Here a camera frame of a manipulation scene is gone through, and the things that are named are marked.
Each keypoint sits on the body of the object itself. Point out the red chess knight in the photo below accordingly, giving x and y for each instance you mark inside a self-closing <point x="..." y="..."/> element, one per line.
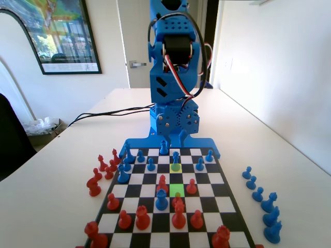
<point x="162" y="184"/>
<point x="93" y="188"/>

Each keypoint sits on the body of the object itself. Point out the blue chess king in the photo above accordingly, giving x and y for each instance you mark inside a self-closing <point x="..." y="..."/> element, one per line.
<point x="128" y="156"/>

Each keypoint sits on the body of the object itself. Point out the red chess king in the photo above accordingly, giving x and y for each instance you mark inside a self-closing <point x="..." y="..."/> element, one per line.
<point x="97" y="237"/>

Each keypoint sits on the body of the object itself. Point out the red chess queen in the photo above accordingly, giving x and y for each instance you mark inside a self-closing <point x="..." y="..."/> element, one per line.
<point x="178" y="218"/>

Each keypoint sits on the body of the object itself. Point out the blue chess pawn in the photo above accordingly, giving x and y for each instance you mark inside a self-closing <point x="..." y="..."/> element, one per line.
<point x="257" y="195"/>
<point x="247" y="173"/>
<point x="127" y="165"/>
<point x="209" y="157"/>
<point x="251" y="184"/>
<point x="199" y="165"/>
<point x="150" y="166"/>
<point x="140" y="157"/>

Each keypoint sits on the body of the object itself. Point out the small blue plastic part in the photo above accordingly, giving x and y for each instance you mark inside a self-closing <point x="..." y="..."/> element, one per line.
<point x="208" y="85"/>

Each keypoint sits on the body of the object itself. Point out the blue base plate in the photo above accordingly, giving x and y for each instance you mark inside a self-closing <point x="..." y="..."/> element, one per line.
<point x="201" y="143"/>

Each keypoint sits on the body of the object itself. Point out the blue geared gripper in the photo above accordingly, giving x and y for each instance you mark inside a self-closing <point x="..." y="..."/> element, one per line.
<point x="169" y="123"/>

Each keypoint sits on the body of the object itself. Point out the blue chess rook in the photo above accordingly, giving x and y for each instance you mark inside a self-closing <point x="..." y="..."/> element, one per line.
<point x="161" y="201"/>
<point x="163" y="149"/>

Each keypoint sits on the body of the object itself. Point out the blue chess knight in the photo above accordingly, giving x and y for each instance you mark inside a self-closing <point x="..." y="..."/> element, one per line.
<point x="270" y="219"/>
<point x="272" y="233"/>

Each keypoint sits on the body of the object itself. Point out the red chess bishop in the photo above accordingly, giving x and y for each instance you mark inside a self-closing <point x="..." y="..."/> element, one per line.
<point x="115" y="157"/>
<point x="102" y="164"/>

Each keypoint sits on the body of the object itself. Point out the white door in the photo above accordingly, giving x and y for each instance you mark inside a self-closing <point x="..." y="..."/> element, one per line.
<point x="134" y="38"/>

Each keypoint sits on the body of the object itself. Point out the black and white chessboard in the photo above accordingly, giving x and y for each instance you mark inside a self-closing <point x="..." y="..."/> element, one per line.
<point x="143" y="179"/>

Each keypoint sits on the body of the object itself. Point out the crumpled clear plastic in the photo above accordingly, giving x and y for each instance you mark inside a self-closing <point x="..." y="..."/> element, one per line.
<point x="41" y="123"/>

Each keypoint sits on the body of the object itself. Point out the black framed poster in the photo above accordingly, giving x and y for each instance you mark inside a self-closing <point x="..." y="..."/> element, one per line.
<point x="67" y="38"/>

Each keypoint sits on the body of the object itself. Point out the black chair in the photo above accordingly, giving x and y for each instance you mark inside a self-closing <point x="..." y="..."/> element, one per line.
<point x="13" y="142"/>

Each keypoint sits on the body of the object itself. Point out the blue chess queen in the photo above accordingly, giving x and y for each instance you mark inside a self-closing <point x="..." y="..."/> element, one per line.
<point x="176" y="157"/>

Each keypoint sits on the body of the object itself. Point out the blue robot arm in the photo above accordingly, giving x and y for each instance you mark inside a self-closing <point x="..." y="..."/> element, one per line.
<point x="186" y="77"/>

